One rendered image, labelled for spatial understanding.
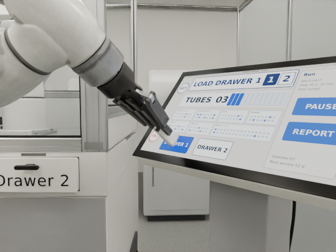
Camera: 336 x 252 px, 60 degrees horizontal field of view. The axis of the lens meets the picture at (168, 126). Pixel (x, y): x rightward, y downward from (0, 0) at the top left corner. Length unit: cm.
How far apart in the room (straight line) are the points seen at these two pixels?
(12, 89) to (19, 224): 63
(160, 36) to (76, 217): 357
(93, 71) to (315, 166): 41
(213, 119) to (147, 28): 372
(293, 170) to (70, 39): 43
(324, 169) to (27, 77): 52
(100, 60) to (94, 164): 50
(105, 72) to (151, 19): 386
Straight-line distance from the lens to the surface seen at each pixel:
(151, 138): 78
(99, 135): 96
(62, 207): 105
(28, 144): 104
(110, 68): 54
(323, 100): 62
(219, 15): 456
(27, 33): 53
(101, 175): 98
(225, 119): 68
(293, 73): 70
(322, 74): 67
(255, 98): 68
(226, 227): 76
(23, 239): 113
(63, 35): 51
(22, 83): 58
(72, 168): 98
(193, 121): 73
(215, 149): 63
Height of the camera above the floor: 110
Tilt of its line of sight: 4 degrees down
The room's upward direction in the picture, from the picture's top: straight up
